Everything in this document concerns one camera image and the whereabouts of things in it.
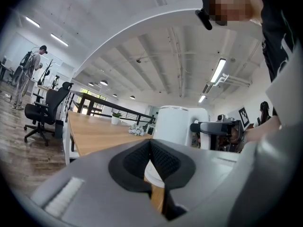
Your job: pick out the black railing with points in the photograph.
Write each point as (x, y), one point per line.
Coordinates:
(106, 103)

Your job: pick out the black coat rack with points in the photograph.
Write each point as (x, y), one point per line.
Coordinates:
(45, 72)

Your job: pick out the black trash bin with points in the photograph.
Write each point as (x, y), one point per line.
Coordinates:
(59, 129)

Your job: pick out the white potted green plant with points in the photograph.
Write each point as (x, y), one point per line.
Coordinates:
(116, 118)

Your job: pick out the white round disc device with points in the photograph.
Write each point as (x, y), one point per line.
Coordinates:
(154, 175)

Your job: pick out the person's black printed t-shirt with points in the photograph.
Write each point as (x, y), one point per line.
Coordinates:
(274, 20)

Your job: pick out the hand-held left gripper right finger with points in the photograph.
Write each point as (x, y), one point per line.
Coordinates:
(203, 174)

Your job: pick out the black head-worn camera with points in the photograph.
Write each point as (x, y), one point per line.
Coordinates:
(204, 19)

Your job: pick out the person's head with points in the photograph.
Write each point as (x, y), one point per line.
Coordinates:
(234, 3)

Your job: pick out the white artificial flower bunch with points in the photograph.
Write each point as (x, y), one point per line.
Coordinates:
(136, 129)

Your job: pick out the person's right forearm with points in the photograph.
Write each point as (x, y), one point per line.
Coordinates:
(262, 129)

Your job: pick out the black office chair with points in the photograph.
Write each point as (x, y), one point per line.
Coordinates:
(46, 110)

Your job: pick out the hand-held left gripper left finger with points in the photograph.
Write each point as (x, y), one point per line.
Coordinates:
(94, 193)

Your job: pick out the long ceiling light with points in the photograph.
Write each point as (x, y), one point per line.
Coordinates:
(202, 98)
(218, 70)
(59, 39)
(32, 22)

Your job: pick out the round pendant lamp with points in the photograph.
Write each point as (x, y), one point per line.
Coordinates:
(103, 82)
(132, 97)

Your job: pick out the wooden desk with white legs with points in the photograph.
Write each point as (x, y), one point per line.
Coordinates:
(99, 131)

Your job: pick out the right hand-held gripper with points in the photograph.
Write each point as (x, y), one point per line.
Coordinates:
(233, 141)

